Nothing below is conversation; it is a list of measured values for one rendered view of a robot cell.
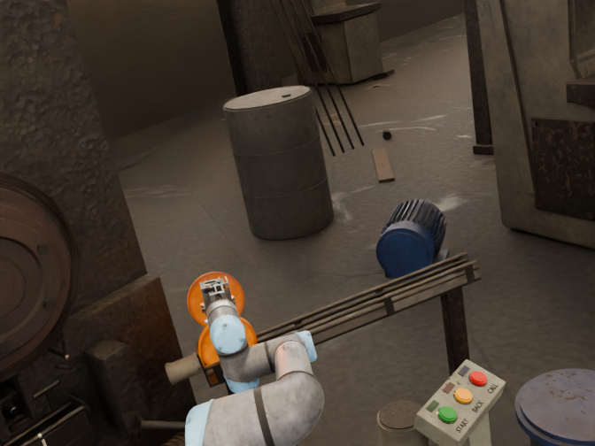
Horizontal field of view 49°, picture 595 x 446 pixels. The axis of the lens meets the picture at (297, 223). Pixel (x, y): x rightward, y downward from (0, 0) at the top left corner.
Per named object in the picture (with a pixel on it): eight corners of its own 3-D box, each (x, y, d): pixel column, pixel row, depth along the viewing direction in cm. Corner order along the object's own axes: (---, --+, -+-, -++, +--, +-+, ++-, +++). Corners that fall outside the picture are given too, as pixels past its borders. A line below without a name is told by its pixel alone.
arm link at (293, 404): (325, 380, 107) (305, 317, 156) (260, 398, 107) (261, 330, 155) (343, 445, 108) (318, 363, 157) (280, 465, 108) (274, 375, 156)
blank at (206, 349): (229, 376, 179) (233, 382, 176) (186, 349, 172) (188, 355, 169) (265, 332, 179) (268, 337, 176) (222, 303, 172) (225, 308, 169)
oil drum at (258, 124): (232, 234, 446) (201, 107, 414) (289, 203, 485) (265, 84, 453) (297, 246, 407) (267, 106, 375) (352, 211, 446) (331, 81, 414)
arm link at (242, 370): (275, 386, 150) (263, 345, 147) (228, 400, 150) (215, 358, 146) (274, 370, 157) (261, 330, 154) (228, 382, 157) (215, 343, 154)
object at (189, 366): (172, 377, 177) (164, 359, 175) (203, 365, 178) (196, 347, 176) (173, 389, 171) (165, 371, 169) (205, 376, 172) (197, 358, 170)
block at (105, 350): (106, 425, 175) (79, 349, 166) (130, 408, 180) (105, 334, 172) (129, 438, 168) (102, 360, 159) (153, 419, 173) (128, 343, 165)
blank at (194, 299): (175, 291, 177) (176, 292, 174) (223, 260, 181) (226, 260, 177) (205, 338, 179) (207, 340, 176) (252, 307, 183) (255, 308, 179)
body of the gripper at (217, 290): (227, 274, 169) (232, 290, 157) (233, 304, 171) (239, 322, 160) (197, 281, 167) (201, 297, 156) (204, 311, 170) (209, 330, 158)
